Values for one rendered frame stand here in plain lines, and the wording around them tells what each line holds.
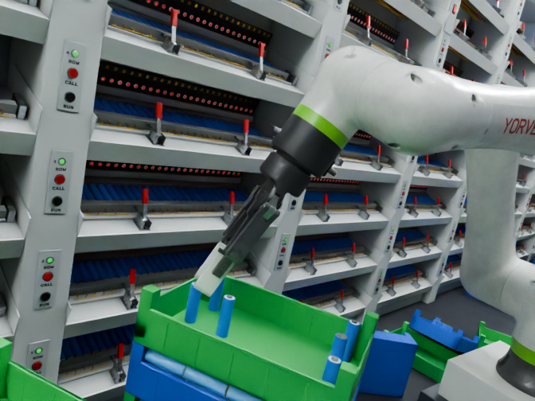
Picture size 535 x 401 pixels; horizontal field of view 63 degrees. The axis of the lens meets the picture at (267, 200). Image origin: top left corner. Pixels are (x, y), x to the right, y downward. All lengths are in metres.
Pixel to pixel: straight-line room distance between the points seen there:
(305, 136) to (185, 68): 0.46
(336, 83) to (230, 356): 0.38
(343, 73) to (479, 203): 0.55
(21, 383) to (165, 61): 0.65
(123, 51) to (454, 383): 1.00
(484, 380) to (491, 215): 0.36
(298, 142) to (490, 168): 0.52
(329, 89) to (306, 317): 0.37
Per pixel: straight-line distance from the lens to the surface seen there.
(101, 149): 0.94
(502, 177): 1.04
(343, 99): 0.61
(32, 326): 1.02
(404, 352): 1.59
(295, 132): 0.62
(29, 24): 0.88
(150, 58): 0.97
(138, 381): 0.69
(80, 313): 1.07
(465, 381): 1.14
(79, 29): 0.90
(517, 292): 1.12
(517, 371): 1.15
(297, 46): 1.36
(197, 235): 1.13
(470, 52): 2.23
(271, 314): 0.77
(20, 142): 0.89
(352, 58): 0.63
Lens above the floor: 0.82
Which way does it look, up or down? 11 degrees down
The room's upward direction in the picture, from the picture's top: 12 degrees clockwise
